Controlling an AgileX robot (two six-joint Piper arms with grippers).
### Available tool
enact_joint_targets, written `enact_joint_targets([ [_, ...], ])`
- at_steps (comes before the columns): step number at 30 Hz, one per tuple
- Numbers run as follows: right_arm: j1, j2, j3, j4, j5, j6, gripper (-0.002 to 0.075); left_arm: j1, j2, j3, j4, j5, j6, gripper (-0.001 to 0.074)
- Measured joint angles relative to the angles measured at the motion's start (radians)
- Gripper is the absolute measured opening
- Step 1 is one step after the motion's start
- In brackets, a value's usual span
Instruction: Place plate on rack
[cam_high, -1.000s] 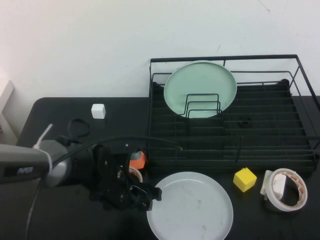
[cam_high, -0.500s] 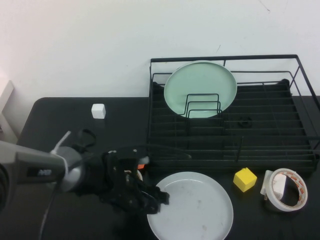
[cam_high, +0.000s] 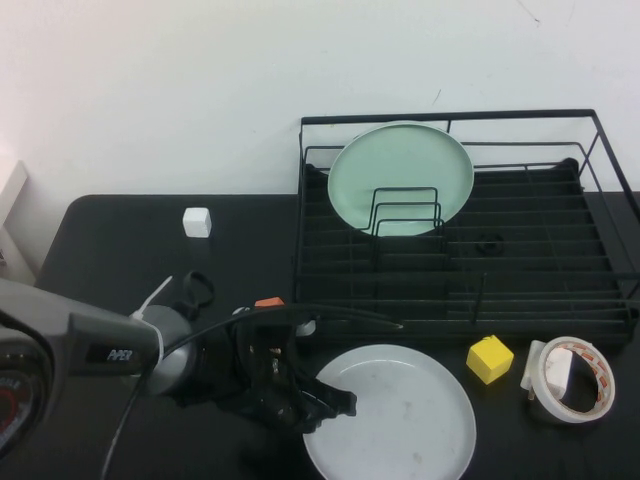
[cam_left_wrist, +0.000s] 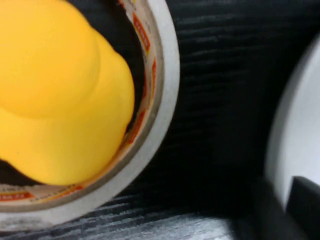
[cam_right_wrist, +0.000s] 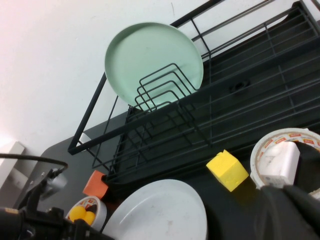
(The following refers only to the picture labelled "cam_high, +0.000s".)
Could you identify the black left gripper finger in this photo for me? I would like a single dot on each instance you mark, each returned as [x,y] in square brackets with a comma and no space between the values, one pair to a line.
[310,420]
[340,400]

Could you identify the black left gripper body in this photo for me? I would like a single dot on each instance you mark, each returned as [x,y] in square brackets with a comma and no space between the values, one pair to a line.
[245,370]

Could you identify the grey plate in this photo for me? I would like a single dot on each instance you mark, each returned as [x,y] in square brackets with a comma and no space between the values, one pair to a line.
[400,420]

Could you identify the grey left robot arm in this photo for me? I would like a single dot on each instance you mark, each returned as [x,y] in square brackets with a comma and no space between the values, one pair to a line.
[115,340]

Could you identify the mint green plate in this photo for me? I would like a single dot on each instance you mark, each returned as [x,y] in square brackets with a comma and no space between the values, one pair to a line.
[400,170]

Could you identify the orange cube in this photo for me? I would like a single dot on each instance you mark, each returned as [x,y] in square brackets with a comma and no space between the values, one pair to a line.
[270,302]

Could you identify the white zip tie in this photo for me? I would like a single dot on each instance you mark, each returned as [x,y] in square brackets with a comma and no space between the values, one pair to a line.
[155,295]

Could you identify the yellow cube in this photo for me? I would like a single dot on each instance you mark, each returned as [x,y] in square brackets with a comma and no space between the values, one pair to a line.
[487,362]

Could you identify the white cube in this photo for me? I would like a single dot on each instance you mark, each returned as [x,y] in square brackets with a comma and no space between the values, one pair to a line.
[196,222]

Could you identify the black round drain spout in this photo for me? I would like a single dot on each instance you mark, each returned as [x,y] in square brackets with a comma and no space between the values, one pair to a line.
[490,245]

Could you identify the white power adapter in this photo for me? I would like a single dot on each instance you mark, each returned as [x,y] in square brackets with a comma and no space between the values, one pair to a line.
[557,372]

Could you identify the white wall ledge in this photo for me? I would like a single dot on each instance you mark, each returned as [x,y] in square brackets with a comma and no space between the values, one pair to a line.
[12,225]

